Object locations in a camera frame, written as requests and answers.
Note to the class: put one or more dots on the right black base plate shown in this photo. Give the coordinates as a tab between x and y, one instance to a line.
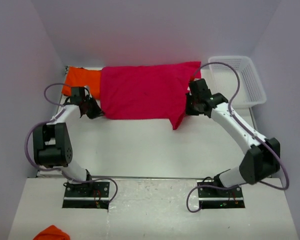
210	198

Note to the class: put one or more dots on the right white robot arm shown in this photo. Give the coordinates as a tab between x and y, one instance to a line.
260	153

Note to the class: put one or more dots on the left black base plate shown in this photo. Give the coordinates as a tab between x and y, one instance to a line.
86	195

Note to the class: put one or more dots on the white plastic basket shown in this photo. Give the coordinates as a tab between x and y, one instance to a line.
251	91

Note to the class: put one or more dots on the orange cloth at bottom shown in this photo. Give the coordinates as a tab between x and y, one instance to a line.
52	233

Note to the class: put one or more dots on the folded orange t shirt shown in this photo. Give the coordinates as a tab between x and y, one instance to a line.
81	77

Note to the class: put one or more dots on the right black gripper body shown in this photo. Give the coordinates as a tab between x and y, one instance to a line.
192	108

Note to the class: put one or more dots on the pink t shirt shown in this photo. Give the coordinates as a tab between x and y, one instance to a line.
147	92

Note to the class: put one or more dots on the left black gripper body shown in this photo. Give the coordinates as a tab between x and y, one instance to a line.
85	99

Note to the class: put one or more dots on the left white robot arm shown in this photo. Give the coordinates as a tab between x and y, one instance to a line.
52	148

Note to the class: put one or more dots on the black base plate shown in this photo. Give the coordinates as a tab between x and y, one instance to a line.
86	195
210	198

